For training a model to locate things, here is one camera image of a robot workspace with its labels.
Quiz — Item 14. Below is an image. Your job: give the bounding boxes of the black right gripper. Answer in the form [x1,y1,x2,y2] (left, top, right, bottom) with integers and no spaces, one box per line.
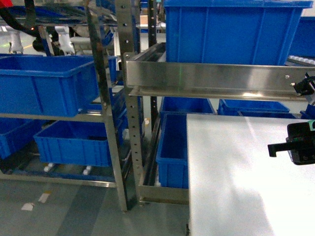
[268,120,315,165]

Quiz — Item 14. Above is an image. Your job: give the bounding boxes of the blue bin lower shelf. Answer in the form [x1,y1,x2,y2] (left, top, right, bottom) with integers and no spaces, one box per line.
[34,120,112,167]

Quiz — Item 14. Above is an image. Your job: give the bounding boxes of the blue lower bin middle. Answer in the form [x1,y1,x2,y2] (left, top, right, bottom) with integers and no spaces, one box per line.
[217,99,290,116]

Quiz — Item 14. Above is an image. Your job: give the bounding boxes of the blue plastic bin centre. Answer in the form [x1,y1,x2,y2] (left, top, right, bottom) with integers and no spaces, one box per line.
[289,17,315,58]

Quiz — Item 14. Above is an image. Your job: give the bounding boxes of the blue plastic bin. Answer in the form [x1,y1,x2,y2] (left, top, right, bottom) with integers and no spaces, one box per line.
[164,0,313,65]
[289,17,315,58]

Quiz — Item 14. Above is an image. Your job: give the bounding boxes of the blue plastic bin left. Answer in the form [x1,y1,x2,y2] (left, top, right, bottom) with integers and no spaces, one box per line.
[164,0,313,65]

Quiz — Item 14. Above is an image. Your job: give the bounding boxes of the large blue front bin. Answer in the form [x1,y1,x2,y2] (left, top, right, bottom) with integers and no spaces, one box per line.
[0,55,100,118]

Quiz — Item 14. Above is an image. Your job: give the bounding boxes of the steel shelf rack frame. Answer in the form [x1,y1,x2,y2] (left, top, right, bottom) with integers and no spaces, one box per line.
[0,0,189,212]

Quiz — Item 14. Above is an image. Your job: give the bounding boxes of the stainless steel shelf rail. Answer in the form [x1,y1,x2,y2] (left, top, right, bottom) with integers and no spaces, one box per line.
[124,54,315,101]

